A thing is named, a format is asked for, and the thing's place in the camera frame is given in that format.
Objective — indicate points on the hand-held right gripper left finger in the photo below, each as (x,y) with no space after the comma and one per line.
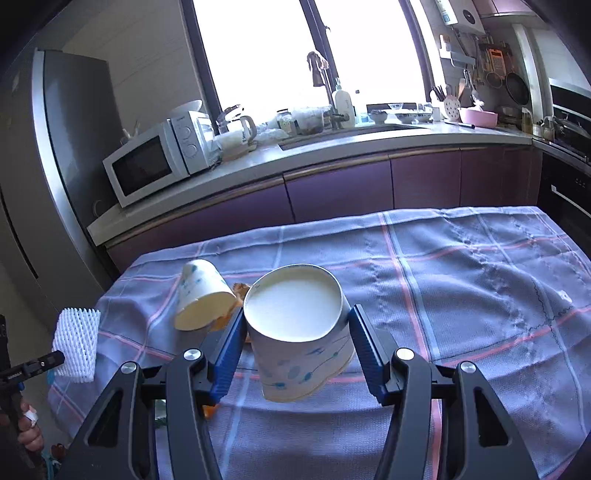
(228,355)

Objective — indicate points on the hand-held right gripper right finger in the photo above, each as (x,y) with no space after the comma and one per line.
(369,355)

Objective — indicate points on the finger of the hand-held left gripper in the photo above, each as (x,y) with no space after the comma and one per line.
(48,360)

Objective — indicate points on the white foam net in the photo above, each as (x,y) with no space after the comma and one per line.
(76,341)

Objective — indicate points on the white printed paper cup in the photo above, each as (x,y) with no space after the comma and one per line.
(198,290)
(295,350)

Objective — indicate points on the person's left hand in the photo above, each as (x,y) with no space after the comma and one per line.
(32,438)

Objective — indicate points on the checked grey tablecloth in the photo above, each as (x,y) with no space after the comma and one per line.
(461,286)

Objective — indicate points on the purple base cabinets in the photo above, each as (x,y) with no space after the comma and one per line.
(341,194)

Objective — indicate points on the white kitchen counter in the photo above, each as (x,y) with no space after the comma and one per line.
(258,164)

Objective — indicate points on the white microwave oven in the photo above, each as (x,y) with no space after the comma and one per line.
(138,166)

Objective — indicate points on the white plastic food container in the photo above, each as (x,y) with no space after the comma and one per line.
(228,143)

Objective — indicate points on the kitchen sink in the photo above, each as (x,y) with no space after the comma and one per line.
(351,134)

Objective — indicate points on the silver refrigerator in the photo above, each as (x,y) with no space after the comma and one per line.
(69,138)

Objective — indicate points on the glass electric kettle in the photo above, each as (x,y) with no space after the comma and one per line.
(242,129)

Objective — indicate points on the small dark bowl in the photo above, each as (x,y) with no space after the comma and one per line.
(378,117)

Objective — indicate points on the metal kitchen faucet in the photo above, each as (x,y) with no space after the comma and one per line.
(339,117)

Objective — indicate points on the glass jar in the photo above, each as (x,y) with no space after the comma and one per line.
(285,122)

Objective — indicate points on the clear plastic container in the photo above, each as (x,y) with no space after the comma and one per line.
(309,121)

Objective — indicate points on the patterned ceramic bowl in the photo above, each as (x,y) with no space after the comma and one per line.
(413,117)

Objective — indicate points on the black built-in oven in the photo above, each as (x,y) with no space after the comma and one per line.
(565,203)

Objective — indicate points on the small glass bowl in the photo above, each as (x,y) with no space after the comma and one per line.
(396,106)

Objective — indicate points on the white soap bottle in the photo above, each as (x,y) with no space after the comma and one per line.
(344,106)

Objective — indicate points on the white bowl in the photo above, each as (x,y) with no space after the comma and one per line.
(187,107)

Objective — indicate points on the white dotted utensil holder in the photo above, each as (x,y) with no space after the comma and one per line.
(451,110)

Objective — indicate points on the pink bowl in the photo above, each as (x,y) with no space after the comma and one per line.
(479,118)

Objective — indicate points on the oil bottle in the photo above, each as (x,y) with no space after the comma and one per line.
(527,121)

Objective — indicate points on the grey hanging rag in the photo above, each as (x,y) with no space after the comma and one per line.
(317,69)

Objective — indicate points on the metal cooking pot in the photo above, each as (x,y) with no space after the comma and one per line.
(570,134)

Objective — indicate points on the kitchen window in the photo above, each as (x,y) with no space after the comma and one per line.
(258,55)

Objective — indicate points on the hanging metal strainer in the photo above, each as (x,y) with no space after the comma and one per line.
(494,79)

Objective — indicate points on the hanging frying pan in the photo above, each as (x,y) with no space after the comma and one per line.
(517,87)

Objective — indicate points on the white vertical pipe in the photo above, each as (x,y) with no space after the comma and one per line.
(531,78)

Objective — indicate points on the orange grater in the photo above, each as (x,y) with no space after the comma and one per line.
(496,60)

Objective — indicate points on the white water heater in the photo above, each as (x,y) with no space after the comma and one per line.
(461,11)

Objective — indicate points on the wall mounted rack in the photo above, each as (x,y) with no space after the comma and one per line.
(457,55)

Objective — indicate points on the pink wall cabinet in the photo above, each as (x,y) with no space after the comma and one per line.
(508,7)

